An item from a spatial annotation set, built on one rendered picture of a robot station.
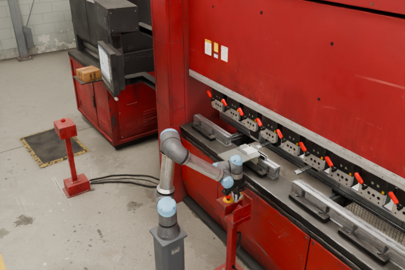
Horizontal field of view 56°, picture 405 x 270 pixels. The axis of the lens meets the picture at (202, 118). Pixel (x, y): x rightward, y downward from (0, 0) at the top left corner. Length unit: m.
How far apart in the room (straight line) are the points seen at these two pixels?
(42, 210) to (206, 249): 1.69
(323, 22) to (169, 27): 1.40
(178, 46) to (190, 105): 0.58
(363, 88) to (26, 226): 3.18
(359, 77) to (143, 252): 2.32
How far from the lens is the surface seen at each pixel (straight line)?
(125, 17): 3.16
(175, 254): 2.57
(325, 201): 2.56
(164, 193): 2.44
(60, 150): 5.10
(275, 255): 2.98
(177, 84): 3.34
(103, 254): 3.58
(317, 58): 2.25
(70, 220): 3.98
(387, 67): 2.01
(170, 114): 3.42
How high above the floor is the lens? 2.50
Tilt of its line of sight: 26 degrees down
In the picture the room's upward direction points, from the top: straight up
